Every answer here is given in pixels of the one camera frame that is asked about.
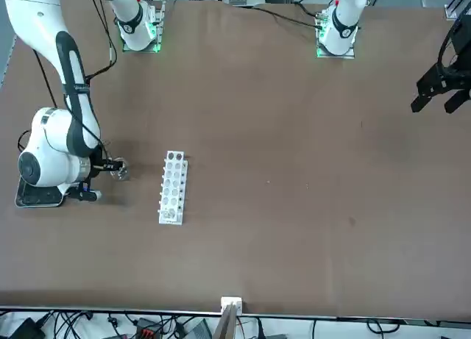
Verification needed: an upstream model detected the aluminium profile post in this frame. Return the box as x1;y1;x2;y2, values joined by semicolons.
214;296;244;339

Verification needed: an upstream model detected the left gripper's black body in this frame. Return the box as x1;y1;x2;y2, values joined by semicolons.
440;13;471;85

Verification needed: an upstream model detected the orange black converter box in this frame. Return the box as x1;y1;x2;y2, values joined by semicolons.
135;318;163;337

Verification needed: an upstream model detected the black finned power supply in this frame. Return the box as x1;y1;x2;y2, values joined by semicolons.
183;318;213;339

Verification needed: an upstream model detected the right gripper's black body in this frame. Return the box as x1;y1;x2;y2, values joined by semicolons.
88;147;107;181

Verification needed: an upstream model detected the white test tube rack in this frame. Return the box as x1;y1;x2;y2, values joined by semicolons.
157;150;190;226

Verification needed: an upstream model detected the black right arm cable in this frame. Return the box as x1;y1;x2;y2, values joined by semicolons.
16;0;118;178

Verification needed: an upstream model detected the stainless steel tray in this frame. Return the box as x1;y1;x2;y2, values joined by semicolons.
13;179;68;209

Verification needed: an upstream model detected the large black power brick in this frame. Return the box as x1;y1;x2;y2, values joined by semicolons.
9;318;42;339

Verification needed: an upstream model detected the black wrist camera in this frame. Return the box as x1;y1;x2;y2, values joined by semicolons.
67;182;103;203

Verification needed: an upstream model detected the black left arm base cable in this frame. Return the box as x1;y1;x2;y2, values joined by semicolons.
235;2;325;31

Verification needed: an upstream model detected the aluminium corner profile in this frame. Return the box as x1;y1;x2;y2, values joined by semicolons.
444;0;471;21

